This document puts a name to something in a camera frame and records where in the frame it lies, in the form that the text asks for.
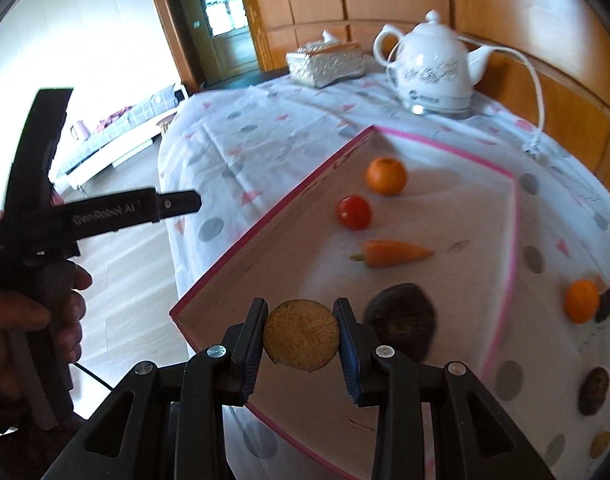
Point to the white floral electric kettle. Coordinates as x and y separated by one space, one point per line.
430 70

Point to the brown oval fruit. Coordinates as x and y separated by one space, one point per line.
593 390

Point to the white patterned tablecloth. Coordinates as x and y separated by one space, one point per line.
265 125

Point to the small pale yellow fruit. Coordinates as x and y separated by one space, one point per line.
600 445

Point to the orange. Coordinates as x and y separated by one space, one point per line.
581 301
385 176

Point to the round tan cut fruit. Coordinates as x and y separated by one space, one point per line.
301 335

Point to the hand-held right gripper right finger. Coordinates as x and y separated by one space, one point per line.
347 355

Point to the dark brown passion fruit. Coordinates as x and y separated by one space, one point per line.
402 317

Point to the wooden glazed door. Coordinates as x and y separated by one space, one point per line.
225 45

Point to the pink cup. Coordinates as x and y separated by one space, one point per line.
80 130

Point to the person's left hand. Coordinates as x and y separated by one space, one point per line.
70 310

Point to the dark brown chocolate piece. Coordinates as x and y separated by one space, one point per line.
607 305

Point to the small wooden stool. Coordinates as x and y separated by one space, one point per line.
166 119

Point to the red tomato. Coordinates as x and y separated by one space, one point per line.
354 212

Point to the silver ornate tissue box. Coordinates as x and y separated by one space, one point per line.
325 65

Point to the pink-edged cardboard tray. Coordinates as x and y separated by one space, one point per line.
435 220

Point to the bed with blue bedding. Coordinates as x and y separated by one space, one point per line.
110 135

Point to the small orange carrot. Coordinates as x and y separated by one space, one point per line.
390 252

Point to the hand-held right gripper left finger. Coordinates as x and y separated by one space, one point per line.
250 355

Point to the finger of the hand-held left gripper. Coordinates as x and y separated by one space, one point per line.
177 203

